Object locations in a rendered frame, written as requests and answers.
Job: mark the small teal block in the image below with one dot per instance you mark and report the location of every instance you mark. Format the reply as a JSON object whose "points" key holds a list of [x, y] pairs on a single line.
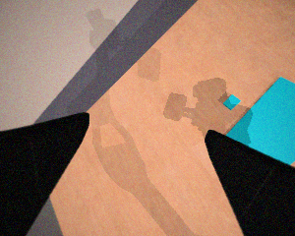
{"points": [[231, 102]]}

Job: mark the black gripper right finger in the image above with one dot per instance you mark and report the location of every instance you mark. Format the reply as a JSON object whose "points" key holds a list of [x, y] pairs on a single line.
{"points": [[259, 188]]}

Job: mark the teal flat plate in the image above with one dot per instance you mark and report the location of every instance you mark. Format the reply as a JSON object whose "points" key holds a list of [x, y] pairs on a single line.
{"points": [[269, 125]]}

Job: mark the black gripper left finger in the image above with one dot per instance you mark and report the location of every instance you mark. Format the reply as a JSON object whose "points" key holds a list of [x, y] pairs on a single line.
{"points": [[32, 160]]}

